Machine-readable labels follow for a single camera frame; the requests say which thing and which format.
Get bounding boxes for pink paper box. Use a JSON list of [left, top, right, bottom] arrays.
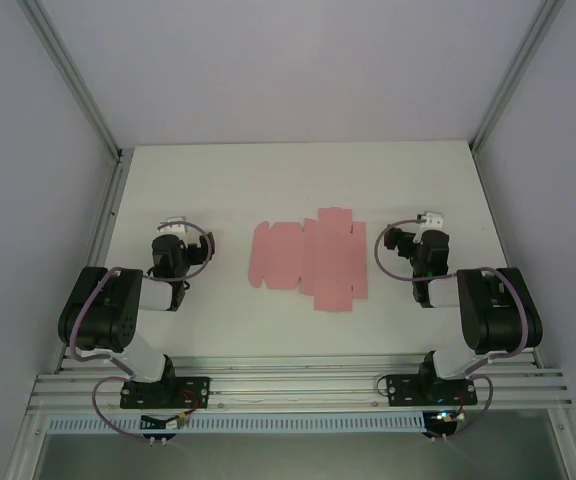
[[246, 207, 371, 314]]

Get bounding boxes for grey metal panel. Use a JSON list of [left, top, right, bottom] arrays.
[[32, 432, 569, 480]]

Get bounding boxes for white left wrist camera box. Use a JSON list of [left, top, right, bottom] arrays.
[[157, 215, 189, 237]]

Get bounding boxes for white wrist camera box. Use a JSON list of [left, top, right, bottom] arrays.
[[157, 215, 189, 237], [416, 210, 444, 232]]

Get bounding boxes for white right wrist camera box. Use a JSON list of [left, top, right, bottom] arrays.
[[416, 210, 444, 232]]

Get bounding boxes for aluminium side rail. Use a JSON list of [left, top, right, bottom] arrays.
[[52, 148, 132, 374]]

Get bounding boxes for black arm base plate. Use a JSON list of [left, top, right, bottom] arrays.
[[385, 373, 479, 407], [120, 374, 213, 410]]

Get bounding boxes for small wired connector board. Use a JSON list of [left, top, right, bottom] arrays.
[[140, 412, 190, 432], [425, 408, 469, 435]]

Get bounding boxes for aluminium base rail bed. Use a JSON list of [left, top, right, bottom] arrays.
[[27, 353, 576, 414]]

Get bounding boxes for aluminium frame post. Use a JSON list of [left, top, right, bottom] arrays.
[[469, 0, 569, 154], [17, 0, 124, 164]]

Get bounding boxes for slotted light blue cable duct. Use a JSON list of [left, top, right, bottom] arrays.
[[47, 410, 427, 435]]

